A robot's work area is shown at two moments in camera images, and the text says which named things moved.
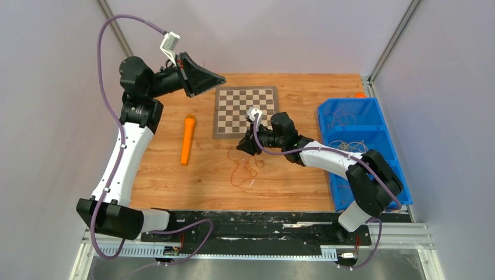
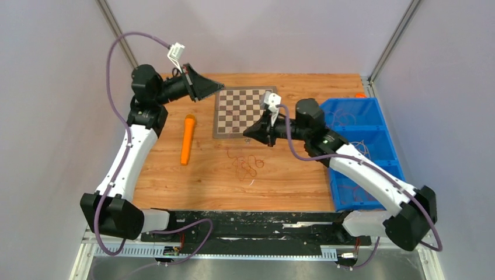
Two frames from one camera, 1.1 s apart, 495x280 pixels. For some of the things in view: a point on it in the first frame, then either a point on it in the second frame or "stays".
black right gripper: [249, 144] -> [262, 130]
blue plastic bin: [356, 125] stays
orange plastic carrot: [187, 137] stays
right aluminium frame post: [410, 13] stays
